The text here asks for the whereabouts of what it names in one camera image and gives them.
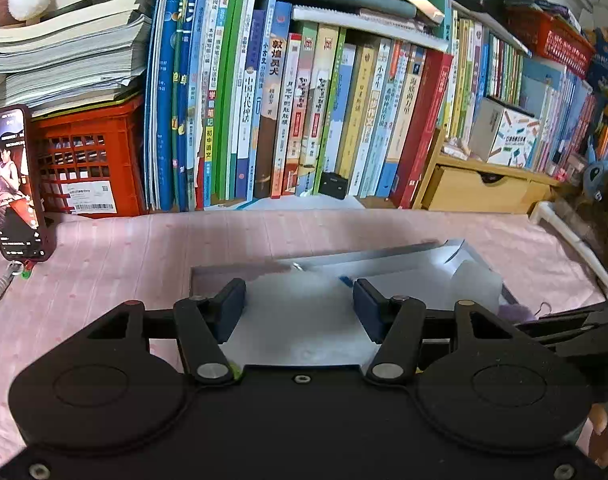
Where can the row of blue purple books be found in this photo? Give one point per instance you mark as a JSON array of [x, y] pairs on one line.
[[559, 110]]

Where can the red plastic basket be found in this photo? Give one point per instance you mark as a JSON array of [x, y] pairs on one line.
[[549, 35]]

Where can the white printed carton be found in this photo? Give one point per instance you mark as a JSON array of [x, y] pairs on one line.
[[509, 135]]

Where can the wooden drawer organizer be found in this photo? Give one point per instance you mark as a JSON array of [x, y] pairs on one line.
[[474, 190]]

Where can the blue plush toy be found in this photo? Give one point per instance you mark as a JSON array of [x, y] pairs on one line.
[[599, 172]]

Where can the row of green spine books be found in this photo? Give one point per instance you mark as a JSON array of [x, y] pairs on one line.
[[484, 75]]

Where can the stack of flat paperback books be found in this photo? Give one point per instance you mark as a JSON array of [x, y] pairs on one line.
[[68, 45]]

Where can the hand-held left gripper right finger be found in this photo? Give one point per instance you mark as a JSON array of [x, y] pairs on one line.
[[368, 305]]

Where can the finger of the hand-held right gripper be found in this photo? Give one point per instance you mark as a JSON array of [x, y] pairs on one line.
[[606, 310], [569, 339]]

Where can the person's right hand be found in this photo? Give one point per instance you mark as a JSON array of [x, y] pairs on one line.
[[598, 420]]

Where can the spring pen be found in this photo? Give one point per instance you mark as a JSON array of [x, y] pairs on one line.
[[1, 285]]

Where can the smartphone in dark case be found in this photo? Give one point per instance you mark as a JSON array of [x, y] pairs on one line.
[[13, 180]]

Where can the small black box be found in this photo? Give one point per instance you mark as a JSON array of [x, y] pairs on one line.
[[334, 185]]

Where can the red plastic crate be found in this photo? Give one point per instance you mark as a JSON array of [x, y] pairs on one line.
[[88, 160]]

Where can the row of tall upright books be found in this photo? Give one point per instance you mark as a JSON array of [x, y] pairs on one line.
[[284, 110]]

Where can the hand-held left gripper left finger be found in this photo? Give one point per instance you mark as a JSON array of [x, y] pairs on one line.
[[228, 305]]

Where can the brown haired doll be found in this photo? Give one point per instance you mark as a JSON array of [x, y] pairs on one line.
[[599, 225]]

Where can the white pipe rack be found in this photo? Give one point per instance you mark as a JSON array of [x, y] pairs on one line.
[[549, 212]]

